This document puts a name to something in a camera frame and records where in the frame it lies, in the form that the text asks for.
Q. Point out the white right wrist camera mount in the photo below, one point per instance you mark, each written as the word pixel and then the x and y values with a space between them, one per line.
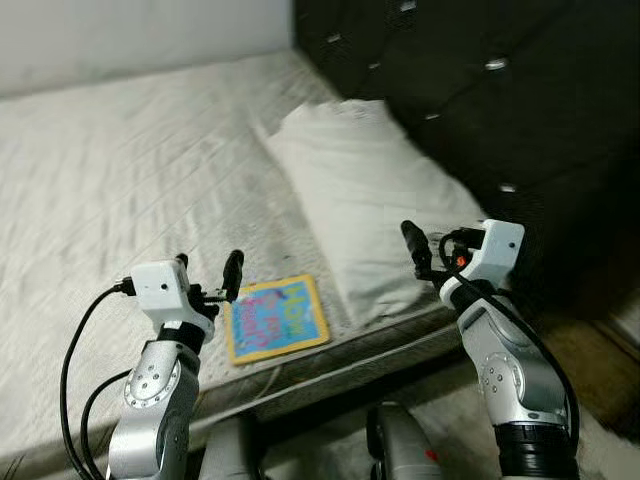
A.
pixel 495 250

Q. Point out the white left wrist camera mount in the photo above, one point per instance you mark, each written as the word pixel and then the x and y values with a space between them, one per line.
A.
pixel 160 285

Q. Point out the black tufted headboard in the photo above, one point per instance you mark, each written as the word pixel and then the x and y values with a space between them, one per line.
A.
pixel 520 110

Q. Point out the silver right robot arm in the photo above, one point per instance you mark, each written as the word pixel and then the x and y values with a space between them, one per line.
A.
pixel 505 370

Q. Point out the yellow and blue children's book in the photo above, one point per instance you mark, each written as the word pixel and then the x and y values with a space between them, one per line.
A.
pixel 280 320

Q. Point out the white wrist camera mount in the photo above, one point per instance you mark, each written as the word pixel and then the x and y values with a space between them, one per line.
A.
pixel 160 285
pixel 495 250

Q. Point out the dark bed frame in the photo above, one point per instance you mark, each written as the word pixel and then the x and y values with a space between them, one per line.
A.
pixel 360 385

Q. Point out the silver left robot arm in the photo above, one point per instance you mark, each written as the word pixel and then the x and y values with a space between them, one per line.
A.
pixel 150 400

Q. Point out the silver left robot leg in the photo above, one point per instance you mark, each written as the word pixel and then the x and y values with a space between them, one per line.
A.
pixel 232 450

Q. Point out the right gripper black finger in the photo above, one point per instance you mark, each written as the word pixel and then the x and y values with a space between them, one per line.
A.
pixel 415 245

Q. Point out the white quilted mattress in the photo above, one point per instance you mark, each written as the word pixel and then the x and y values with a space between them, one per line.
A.
pixel 130 170

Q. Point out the silver robot leg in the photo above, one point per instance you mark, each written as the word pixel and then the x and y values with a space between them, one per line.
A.
pixel 232 450
pixel 405 445

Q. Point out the white pillow with black lettering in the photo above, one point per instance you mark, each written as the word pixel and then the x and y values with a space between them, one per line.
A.
pixel 370 200

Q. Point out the crystal headboard button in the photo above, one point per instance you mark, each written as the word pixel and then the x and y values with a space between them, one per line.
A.
pixel 507 187
pixel 495 63

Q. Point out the silver right robot leg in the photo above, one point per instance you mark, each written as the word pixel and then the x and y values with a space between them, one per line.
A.
pixel 405 445

